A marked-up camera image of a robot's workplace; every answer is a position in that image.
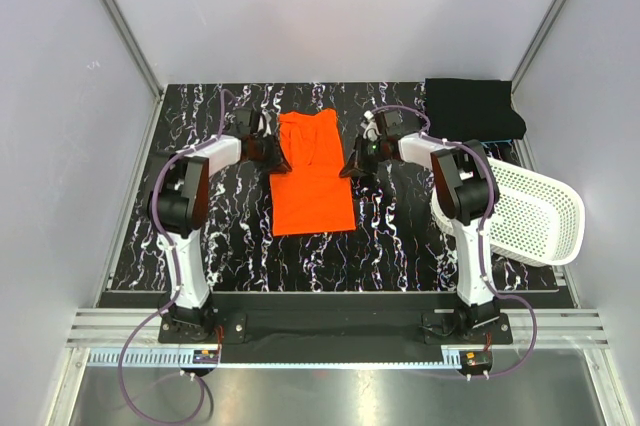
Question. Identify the black marble pattern mat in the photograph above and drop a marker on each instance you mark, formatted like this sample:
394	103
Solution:
396	246

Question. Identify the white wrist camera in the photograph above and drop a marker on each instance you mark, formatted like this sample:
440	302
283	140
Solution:
371	131
264	125

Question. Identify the right aluminium corner post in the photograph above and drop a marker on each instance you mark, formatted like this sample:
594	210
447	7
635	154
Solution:
543	30

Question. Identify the orange connector board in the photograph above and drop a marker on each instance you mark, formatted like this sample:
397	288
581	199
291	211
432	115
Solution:
478	359
206	356

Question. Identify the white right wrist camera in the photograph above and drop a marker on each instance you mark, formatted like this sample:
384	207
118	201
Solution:
371	131

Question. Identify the left aluminium corner post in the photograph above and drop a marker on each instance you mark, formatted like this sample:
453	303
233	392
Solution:
132	46

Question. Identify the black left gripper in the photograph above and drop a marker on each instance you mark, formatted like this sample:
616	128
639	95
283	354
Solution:
272	155

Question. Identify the white perforated plastic basket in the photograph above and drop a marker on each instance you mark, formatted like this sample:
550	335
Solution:
538	221

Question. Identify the aluminium front frame rail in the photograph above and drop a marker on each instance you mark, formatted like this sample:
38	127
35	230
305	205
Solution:
130	337

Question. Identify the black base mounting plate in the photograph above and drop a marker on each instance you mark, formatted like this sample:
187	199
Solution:
330	328

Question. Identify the left orange connector board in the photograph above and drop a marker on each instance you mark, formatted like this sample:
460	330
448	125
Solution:
206	356

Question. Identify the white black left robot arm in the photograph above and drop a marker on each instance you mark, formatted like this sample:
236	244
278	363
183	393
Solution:
177	204

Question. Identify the aluminium corner post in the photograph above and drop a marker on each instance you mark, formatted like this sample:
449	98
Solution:
132	46
543	30

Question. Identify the folded black t shirt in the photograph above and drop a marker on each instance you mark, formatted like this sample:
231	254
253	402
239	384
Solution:
471	109

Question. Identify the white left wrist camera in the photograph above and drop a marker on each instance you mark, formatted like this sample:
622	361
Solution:
264	125

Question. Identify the right orange connector board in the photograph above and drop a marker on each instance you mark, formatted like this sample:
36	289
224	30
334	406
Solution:
478	359

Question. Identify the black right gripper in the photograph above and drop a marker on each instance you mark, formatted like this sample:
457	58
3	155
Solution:
361	157

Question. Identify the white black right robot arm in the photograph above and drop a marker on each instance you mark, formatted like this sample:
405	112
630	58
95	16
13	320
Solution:
466	191

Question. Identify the orange t shirt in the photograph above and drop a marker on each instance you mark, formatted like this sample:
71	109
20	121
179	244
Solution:
312	198

